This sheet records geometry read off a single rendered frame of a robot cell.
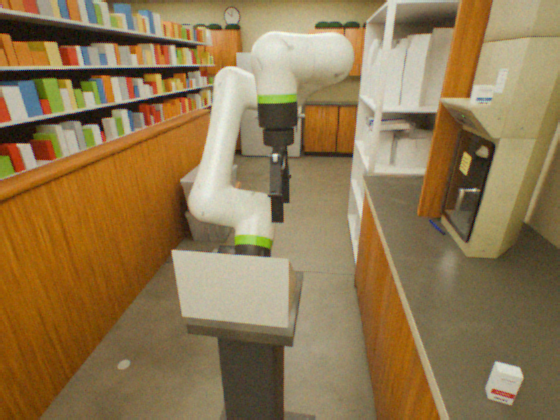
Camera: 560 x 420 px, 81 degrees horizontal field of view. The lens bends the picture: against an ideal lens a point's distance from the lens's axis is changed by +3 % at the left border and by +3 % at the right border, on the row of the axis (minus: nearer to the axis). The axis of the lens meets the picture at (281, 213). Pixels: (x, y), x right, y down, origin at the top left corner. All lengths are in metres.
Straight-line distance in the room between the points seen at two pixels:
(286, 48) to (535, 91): 0.88
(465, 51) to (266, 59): 1.08
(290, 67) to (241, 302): 0.63
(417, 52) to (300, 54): 1.84
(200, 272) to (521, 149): 1.13
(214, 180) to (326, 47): 0.50
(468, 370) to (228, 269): 0.67
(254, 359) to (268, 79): 0.86
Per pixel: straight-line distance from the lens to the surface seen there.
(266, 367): 1.19
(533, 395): 1.05
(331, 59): 0.78
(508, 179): 1.41
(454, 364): 1.02
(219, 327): 1.02
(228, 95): 1.12
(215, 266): 0.92
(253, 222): 1.02
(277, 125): 0.74
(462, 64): 1.66
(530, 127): 1.38
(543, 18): 1.35
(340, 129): 6.31
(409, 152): 2.61
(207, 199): 1.01
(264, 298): 0.95
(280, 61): 0.73
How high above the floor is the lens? 1.64
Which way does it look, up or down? 25 degrees down
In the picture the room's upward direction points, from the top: straight up
